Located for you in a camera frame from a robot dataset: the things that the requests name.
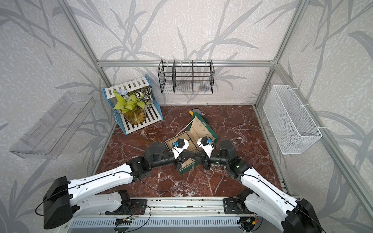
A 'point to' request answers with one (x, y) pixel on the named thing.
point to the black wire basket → (186, 77)
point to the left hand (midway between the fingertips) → (193, 154)
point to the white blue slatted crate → (154, 113)
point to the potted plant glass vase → (132, 104)
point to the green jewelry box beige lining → (198, 127)
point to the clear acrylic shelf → (45, 136)
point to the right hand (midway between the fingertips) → (193, 155)
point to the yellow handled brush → (194, 110)
